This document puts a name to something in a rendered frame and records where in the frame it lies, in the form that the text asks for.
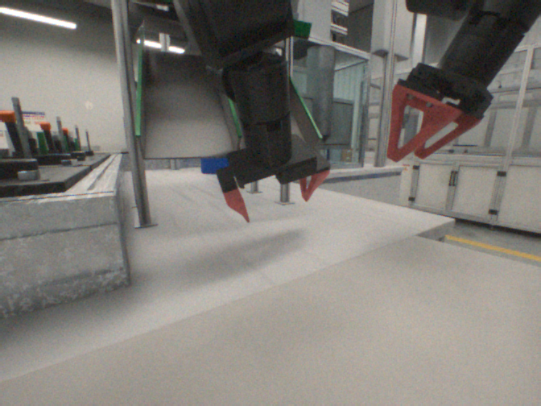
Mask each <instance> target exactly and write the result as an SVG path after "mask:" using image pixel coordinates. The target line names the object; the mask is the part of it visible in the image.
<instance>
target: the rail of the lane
mask: <svg viewBox="0 0 541 406"><path fill-rule="evenodd" d="M128 286H131V279H130V263H129V258H128V253H127V248H126V239H125V234H124V229H123V224H122V214H121V209H120V204H119V198H118V189H117V188H108V189H98V190H89V191H80V192H70V193H52V194H42V195H33V196H23V197H5V198H0V319H3V318H7V317H13V316H16V315H19V314H23V313H29V312H32V311H35V310H38V309H44V308H47V307H51V306H54V305H60V304H63V303H67V302H70V301H74V300H79V299H83V298H86V297H90V296H96V295H99V294H102V293H105V292H111V291H114V290H118V289H121V288H127V287H128Z"/></svg>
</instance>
